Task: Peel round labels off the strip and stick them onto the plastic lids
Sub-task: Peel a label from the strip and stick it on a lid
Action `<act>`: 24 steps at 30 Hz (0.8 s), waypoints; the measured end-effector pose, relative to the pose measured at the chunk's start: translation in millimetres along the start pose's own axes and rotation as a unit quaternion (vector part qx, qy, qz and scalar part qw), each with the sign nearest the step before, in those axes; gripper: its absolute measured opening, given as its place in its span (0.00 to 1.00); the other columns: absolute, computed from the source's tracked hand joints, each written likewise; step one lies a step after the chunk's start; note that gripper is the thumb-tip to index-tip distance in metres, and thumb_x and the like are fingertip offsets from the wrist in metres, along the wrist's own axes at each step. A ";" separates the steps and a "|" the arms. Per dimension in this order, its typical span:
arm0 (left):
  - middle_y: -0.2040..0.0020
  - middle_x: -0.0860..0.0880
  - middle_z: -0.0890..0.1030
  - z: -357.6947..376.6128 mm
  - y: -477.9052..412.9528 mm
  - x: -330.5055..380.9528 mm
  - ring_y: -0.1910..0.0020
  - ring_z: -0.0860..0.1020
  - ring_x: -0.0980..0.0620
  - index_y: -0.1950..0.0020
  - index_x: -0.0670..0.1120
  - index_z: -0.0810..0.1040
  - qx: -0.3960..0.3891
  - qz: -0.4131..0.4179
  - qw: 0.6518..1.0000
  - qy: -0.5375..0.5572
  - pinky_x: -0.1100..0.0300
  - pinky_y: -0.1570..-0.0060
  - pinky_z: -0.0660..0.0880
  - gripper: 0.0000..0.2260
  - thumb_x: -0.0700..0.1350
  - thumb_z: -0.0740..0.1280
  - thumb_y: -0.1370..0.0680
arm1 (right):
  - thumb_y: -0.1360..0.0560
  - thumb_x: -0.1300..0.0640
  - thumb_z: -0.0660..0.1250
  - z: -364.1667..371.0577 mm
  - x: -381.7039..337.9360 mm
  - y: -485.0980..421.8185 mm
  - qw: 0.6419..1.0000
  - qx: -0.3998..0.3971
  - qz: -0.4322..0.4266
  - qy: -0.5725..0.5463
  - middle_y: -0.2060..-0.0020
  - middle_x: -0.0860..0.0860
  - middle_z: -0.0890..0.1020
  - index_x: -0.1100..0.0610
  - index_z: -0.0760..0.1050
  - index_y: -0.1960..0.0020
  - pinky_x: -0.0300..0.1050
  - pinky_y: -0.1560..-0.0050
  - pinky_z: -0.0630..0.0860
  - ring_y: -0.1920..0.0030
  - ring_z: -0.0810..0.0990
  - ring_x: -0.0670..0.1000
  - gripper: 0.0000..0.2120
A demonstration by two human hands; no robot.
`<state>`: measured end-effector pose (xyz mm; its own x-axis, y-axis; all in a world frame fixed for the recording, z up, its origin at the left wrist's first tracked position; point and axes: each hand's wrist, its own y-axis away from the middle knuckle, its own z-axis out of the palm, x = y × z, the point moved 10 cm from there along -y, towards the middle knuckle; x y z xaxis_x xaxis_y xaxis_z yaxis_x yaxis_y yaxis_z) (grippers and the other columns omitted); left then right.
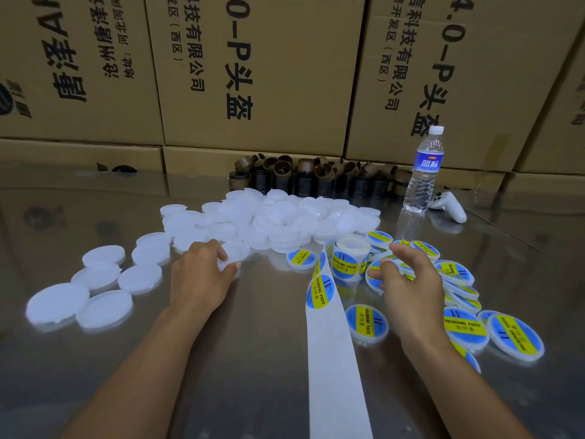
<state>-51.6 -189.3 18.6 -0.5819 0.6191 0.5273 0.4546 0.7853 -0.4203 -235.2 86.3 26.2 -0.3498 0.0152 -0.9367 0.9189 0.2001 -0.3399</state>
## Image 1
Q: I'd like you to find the person's right hand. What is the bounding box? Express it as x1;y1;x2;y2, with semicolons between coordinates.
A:
377;242;451;359

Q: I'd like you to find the person's left hand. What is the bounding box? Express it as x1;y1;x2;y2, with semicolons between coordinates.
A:
168;239;241;318

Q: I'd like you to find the pile of white plastic lids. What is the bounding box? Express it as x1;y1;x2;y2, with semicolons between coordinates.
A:
26;188;383;333

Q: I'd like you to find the sticker roll with backing strip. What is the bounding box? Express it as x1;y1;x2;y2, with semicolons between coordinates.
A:
304;233;374;439

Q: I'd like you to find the person's left forearm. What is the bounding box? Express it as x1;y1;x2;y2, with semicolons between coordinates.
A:
59;306;216;439

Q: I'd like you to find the person's right forearm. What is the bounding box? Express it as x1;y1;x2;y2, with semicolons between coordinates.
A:
402;334;536;439

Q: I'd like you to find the white handheld controller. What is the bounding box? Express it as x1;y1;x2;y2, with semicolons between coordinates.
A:
430;191;468;224

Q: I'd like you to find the clear plastic water bottle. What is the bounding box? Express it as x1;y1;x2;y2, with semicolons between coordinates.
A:
403;125;446;215

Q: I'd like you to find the row of dark cardboard tubes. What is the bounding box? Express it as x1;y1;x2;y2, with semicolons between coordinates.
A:
229;155;413;199

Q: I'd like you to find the stack of brown cardboard boxes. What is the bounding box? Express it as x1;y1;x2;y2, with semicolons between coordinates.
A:
0;0;585;193

